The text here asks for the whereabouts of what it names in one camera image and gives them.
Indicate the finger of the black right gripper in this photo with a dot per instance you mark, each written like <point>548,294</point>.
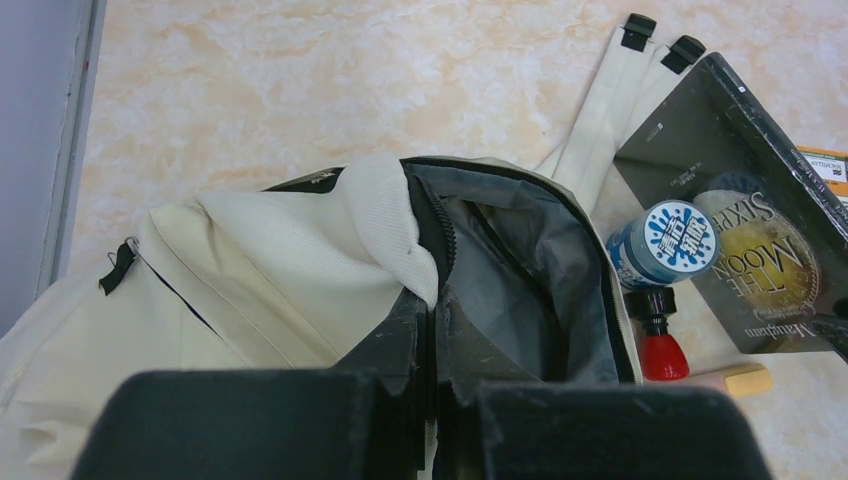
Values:
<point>832,327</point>

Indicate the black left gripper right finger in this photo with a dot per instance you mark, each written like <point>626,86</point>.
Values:
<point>498,421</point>

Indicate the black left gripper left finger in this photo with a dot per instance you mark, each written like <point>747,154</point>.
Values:
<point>363,418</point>

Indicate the black hardcover book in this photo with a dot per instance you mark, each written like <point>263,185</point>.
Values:
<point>783,234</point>

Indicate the cream canvas backpack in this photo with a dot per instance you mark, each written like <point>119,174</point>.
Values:
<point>298,276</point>

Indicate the orange activity book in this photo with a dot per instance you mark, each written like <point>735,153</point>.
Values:
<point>831,166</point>

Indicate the orange pink highlighter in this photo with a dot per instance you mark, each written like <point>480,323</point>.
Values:
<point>736,382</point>

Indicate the red black glue bottle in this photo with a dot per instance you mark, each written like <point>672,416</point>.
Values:
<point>662,359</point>

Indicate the aluminium frame rail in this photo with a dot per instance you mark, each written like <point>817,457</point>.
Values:
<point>65,185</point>

